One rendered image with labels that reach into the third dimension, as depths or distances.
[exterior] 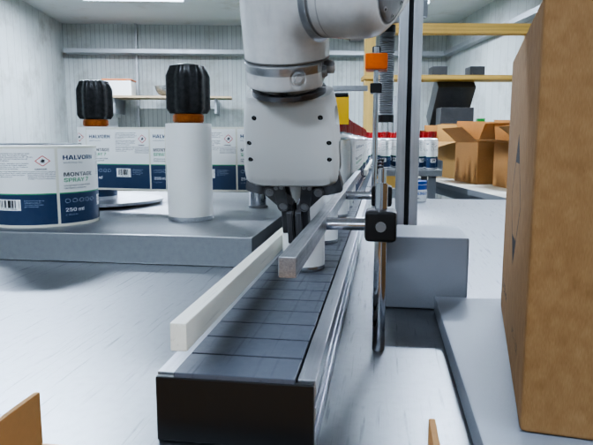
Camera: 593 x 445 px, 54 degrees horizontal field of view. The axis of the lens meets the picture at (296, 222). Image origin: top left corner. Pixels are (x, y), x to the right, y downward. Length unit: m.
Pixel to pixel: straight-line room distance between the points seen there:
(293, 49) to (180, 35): 9.18
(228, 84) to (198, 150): 8.44
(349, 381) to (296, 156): 0.23
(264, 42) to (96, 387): 0.34
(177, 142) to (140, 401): 0.71
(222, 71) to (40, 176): 8.52
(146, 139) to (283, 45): 0.89
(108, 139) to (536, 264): 1.19
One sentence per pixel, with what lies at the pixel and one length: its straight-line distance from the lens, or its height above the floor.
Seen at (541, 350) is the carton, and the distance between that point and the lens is 0.40.
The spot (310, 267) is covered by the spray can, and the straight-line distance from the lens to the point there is 0.69.
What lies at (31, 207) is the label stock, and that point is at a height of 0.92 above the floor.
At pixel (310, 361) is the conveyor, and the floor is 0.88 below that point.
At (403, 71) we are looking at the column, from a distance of 1.21.
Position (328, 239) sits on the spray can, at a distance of 0.88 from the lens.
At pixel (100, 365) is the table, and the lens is 0.58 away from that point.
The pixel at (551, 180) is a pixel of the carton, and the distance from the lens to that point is 0.38.
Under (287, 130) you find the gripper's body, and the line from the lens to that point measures 0.59.
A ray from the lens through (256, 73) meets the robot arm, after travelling 0.57.
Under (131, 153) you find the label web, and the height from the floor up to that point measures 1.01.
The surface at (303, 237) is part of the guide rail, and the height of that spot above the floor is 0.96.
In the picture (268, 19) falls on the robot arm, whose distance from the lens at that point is 0.55.
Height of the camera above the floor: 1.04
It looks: 8 degrees down
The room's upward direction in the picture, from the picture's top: straight up
